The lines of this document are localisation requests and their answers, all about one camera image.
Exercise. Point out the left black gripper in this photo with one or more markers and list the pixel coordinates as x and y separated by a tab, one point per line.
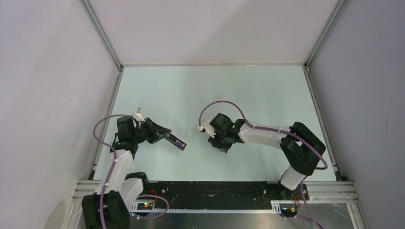
154	130

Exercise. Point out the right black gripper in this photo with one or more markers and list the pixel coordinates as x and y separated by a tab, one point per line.
224	147

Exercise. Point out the black remote control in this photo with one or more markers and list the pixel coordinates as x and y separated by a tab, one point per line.
175	141

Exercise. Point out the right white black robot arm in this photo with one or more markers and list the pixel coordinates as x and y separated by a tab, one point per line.
300	146

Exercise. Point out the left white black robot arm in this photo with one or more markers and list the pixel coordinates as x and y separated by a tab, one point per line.
109	206

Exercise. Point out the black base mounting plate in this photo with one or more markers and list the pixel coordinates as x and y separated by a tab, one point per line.
211	195

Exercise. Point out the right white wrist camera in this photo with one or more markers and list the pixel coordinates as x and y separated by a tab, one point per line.
207	127

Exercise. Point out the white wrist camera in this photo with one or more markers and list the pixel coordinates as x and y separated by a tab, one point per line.
138	115
207	127

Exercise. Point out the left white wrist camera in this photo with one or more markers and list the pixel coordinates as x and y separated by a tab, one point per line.
138	115

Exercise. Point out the aluminium frame rail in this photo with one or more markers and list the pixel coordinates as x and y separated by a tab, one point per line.
318	191

